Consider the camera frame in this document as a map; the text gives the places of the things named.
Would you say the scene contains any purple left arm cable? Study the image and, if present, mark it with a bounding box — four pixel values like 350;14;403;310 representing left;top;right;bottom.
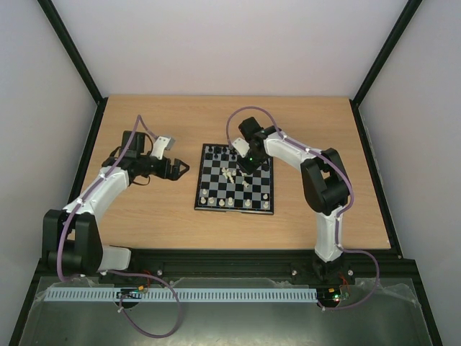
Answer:
57;115;181;339

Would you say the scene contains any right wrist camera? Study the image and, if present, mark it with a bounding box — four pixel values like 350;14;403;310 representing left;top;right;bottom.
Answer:
231;138;250;157

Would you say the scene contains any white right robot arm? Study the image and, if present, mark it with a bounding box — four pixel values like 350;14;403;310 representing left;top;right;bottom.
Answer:
232;117;354;283

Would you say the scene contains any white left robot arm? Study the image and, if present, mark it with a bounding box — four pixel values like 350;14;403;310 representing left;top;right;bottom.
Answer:
42;130;189;281

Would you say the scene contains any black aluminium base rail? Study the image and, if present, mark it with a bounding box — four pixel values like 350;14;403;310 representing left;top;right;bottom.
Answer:
37;247;419;288

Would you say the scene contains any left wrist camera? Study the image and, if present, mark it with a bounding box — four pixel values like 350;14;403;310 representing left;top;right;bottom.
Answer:
150;136;176;160

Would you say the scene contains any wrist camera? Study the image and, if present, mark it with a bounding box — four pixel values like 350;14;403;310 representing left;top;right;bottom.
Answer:
150;136;176;160
231;138;250;157

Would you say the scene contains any light blue cable duct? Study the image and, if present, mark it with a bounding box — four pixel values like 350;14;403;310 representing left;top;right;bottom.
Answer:
44;288;318;303

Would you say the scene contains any white king piece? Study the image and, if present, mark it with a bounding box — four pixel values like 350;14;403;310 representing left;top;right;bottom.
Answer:
222;167;236;183

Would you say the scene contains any black and grey chessboard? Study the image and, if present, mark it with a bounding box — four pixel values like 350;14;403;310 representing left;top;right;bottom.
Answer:
194;143;274;215

